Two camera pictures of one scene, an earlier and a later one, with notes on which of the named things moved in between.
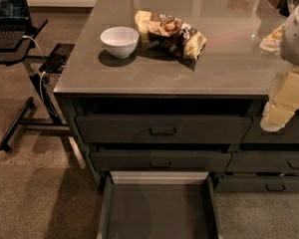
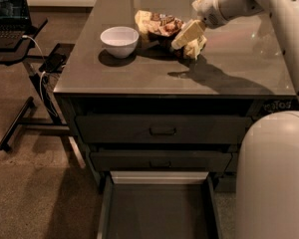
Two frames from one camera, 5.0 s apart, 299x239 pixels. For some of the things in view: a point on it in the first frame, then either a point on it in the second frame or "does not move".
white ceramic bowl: (120, 41) does not move
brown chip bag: (169, 34) does not move
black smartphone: (54, 63) does not move
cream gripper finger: (293, 91) → (210, 12)
